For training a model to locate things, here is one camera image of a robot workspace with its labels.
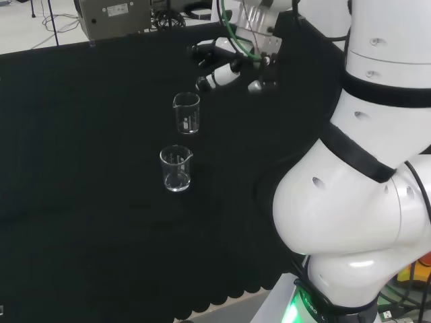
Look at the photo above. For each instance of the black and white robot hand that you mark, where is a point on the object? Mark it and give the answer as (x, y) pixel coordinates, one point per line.
(259, 42)

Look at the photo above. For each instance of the clear glass beaker with markings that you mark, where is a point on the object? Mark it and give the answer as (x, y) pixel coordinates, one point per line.
(187, 112)

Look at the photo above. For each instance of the grey metal box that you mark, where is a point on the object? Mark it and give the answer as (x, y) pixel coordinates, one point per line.
(114, 15)

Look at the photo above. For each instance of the black bench cloth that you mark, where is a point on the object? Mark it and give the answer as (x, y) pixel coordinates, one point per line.
(84, 151)

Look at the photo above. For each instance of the black tripod leg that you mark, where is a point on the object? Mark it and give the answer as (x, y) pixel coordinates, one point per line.
(53, 23)

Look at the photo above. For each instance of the pale board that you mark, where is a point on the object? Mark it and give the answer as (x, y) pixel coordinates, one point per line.
(235, 307)

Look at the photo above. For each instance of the yellow stop button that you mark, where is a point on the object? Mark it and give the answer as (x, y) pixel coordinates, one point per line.
(419, 269)

